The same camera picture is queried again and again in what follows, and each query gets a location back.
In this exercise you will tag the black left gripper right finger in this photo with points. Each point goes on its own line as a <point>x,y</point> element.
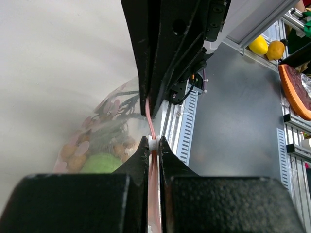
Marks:
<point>196,204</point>

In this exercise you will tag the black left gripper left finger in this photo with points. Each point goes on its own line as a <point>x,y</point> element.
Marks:
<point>82,203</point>

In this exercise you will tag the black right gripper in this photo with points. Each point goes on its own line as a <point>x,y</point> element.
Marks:
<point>184,26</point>

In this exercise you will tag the green ball fruit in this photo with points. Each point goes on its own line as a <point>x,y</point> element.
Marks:
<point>101,163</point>

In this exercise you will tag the yellow longan bunch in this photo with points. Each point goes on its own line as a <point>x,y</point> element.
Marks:
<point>75,153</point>

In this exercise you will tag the clear pink-dotted zip bag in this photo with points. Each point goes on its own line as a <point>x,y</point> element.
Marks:
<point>137,129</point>

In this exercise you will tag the yellow lemon fruit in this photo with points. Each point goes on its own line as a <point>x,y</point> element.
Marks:
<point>259,46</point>

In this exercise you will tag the orange lemon fruit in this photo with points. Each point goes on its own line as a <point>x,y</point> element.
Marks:
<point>276,50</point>

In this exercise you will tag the brown meat slab toy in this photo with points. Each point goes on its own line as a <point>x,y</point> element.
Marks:
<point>294,91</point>

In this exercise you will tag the white slotted cable duct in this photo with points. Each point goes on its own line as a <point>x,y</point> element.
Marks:
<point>188,115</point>

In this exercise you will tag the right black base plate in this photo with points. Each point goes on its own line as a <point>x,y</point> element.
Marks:
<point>185,88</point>

